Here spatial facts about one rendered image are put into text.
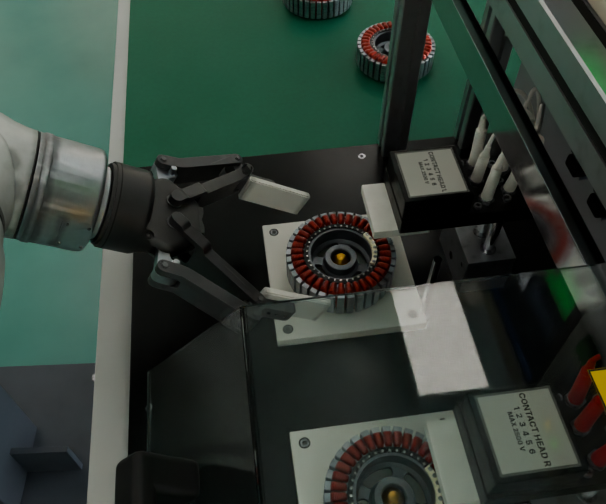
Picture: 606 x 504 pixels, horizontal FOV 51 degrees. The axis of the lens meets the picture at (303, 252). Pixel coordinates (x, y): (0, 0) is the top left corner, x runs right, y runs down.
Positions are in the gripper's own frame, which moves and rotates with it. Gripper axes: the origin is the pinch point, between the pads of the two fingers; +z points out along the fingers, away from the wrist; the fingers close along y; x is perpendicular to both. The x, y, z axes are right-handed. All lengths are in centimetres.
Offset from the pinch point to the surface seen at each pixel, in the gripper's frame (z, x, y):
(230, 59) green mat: -0.5, -8.8, -42.7
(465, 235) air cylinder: 14.5, 8.4, 0.2
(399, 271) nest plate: 10.9, 1.5, 0.8
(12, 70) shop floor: -25, -110, -151
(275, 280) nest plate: -0.4, -5.1, 0.1
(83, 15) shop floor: -7, -99, -181
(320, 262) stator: 3.1, -1.5, -0.5
